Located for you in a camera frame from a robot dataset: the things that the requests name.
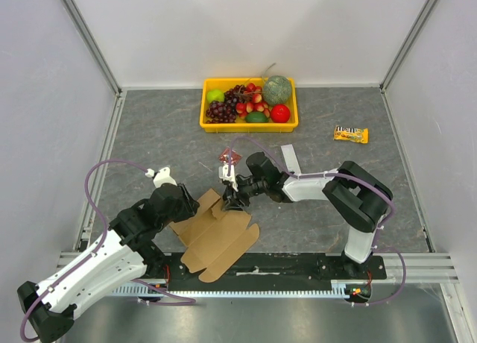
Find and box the brown cardboard box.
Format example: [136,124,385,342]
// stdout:
[169,189,260,283]

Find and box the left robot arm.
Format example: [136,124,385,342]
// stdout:
[17,183,200,342]

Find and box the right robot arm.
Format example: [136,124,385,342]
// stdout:
[218,152,395,279]

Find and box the silver toothpaste box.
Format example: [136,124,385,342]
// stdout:
[281,144,301,174]

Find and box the red sachet packet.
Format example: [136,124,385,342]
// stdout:
[218,147,242,166]

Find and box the green avocado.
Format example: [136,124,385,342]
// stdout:
[245,111,268,123]

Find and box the dark purple grape bunch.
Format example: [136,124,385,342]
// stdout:
[205,101,237,124]

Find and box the red apple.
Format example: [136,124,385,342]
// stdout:
[270,104,291,124]

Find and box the red grape bunch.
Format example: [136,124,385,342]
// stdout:
[236,83,270,120]

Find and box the upper purple grape bunch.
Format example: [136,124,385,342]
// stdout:
[224,85,247,105]

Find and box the green apple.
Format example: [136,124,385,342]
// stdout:
[206,89,224,104]

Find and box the yellow plastic bin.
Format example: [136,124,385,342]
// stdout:
[199,78,299,133]

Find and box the netted green melon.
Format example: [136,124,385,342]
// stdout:
[262,75,293,107]

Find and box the yellow candy bag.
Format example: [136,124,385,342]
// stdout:
[333,125,369,144]

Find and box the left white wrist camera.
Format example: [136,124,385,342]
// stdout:
[145,166,177,189]

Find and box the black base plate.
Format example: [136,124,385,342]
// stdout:
[158,252,387,285]

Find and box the slotted cable duct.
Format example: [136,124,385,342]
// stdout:
[108,282,350,299]

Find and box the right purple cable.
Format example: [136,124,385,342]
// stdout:
[229,135,408,307]

